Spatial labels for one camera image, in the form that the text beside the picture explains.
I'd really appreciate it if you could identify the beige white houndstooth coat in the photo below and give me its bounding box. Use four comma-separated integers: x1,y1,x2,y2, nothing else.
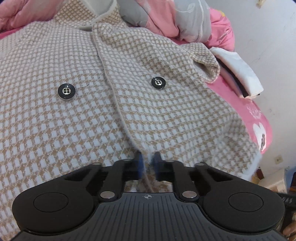
0,0,264,232

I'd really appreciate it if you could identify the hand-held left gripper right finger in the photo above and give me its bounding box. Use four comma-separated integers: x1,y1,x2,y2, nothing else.
154,151,234,202

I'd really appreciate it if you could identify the person's right hand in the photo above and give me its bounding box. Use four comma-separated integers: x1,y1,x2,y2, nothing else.
282,221,296,241

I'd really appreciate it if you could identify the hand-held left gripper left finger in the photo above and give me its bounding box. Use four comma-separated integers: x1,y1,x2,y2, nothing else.
63,151,142,202

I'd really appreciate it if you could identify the pink grey leaf-print quilt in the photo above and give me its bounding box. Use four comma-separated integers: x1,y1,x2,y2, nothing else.
0,0,235,51

